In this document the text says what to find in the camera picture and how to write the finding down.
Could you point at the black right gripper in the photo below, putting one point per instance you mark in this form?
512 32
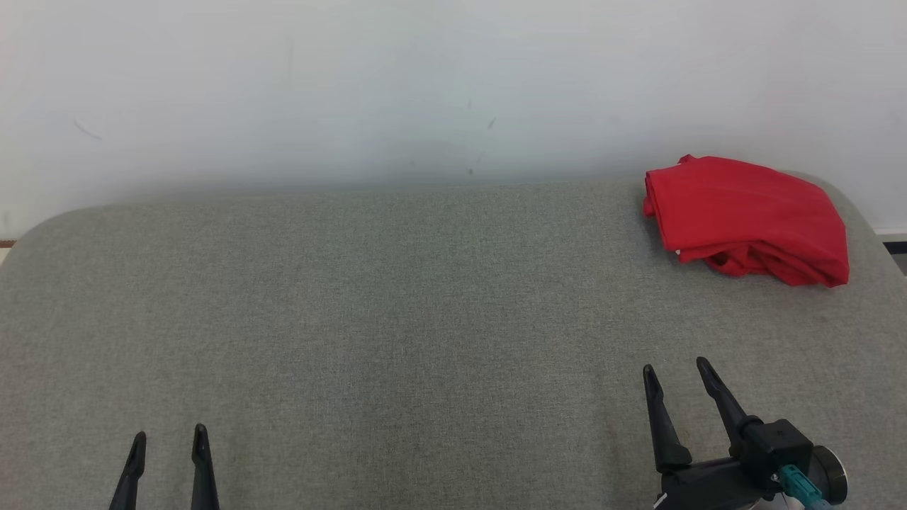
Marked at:
708 485

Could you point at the red basketball jersey white sleeves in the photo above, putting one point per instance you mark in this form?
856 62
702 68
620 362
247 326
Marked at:
744 205

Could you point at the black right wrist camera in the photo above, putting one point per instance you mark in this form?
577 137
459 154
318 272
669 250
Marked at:
779 446

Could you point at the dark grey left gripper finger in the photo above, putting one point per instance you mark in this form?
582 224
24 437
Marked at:
203 474
129 474

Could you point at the teal right camera connector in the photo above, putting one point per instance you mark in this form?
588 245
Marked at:
801 485

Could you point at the red basketball shorts white hem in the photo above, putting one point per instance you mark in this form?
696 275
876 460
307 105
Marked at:
779 268

